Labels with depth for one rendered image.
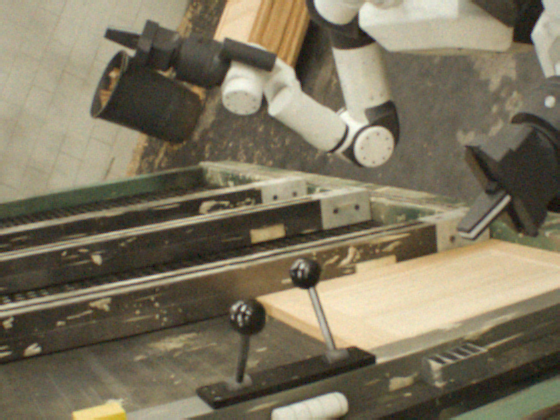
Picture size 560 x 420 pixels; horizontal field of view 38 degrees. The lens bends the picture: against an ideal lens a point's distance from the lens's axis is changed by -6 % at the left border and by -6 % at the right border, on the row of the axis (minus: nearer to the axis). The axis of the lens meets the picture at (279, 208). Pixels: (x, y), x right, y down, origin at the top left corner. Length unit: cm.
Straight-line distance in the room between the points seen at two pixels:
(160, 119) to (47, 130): 120
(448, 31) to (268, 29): 332
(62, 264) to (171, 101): 409
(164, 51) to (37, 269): 51
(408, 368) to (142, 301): 46
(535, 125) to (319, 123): 70
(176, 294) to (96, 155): 538
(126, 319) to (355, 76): 59
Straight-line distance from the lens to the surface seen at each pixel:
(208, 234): 175
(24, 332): 124
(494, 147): 84
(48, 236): 196
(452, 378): 98
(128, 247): 170
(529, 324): 110
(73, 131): 661
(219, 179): 272
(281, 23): 455
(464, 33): 123
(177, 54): 145
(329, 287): 135
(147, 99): 562
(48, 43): 668
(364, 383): 96
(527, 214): 87
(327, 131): 153
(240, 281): 133
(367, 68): 151
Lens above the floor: 193
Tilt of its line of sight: 27 degrees down
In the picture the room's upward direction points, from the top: 67 degrees counter-clockwise
